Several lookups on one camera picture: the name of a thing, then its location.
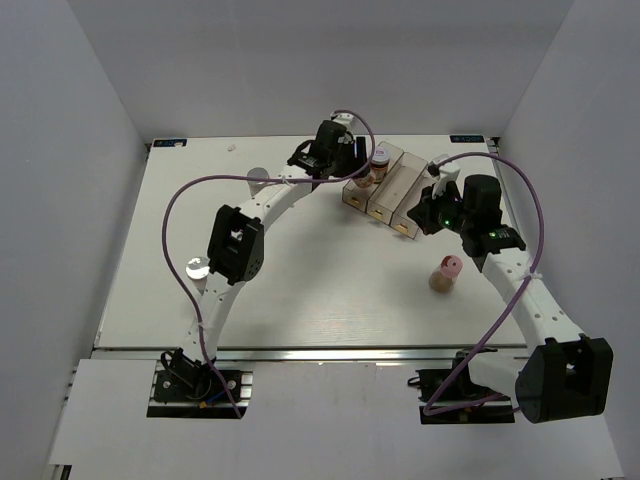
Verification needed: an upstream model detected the blue table sticker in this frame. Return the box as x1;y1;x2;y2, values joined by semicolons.
449;135;485;144
152;138;187;148

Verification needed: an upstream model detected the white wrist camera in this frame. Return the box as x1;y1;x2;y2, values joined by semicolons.
427;155;460;199
330;111;356;131

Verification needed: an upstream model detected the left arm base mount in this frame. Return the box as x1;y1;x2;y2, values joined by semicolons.
146;349;253;420

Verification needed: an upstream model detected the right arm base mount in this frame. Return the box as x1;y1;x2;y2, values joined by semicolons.
406;356;518;425

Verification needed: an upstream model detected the pink lid spice bottle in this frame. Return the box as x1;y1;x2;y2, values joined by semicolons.
429;255;463;294

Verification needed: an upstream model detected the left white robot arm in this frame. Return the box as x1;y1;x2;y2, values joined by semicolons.
161;109;376;371

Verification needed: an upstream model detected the silver lid white bottle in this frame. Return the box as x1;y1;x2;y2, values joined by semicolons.
185;257;210;295

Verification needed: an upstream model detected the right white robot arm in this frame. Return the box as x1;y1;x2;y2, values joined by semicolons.
408;174;613;424

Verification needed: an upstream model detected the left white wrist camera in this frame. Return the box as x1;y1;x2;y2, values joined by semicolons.
330;111;356;131

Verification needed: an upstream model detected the silver lid blue label bottle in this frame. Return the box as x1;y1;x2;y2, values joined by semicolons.
246;167;271;197

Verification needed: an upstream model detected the dark brown sauce jar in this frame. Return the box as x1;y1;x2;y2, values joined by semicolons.
370;146;391;184

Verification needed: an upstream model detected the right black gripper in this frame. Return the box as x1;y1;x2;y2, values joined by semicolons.
408;181;473;236

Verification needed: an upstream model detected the left blue table sticker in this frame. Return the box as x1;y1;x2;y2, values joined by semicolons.
152;138;187;148

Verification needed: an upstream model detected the orange label sauce jar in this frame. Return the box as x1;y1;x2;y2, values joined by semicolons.
352;170;377;189

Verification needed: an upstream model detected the middle clear organizer bin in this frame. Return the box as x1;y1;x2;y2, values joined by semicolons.
366;152;427;225

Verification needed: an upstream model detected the right clear organizer bin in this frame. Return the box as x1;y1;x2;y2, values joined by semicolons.
391;168;434;239

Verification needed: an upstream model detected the right blue table sticker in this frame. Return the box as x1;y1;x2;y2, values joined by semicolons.
449;135;485;144

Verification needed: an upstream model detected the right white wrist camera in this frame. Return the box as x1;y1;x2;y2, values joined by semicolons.
427;155;460;199

